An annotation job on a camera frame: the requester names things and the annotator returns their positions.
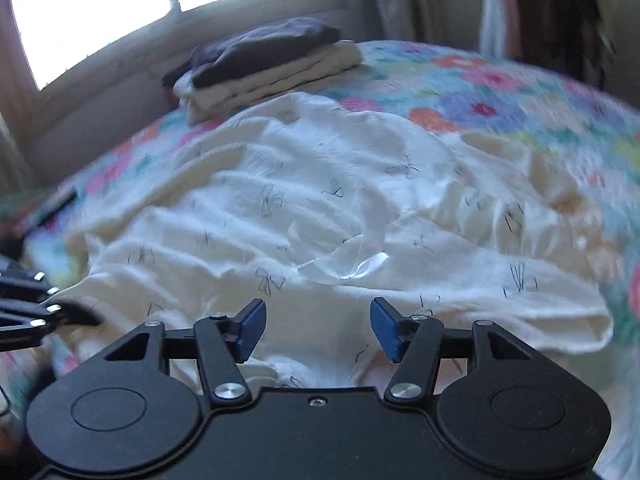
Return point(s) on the white bow-print garment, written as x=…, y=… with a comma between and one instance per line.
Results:
x=350, y=170

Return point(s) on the black clothing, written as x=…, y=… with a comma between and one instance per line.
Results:
x=55, y=210

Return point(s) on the folded dark grey garment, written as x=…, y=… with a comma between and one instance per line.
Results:
x=260, y=45

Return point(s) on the hanging clothes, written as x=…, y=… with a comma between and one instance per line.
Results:
x=550, y=20

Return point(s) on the folded white clothes stack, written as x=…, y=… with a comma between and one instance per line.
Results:
x=280, y=80

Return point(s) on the beige curtain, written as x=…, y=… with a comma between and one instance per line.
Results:
x=425, y=0

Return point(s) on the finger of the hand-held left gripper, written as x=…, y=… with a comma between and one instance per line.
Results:
x=50, y=316
x=30, y=280

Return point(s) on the floral quilt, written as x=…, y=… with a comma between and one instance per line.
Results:
x=500, y=95

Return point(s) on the window with wooden frame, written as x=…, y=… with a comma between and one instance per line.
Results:
x=100, y=10

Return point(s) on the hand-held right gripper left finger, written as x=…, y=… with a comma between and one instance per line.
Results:
x=250, y=330

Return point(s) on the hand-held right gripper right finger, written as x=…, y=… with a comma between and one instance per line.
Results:
x=387, y=330

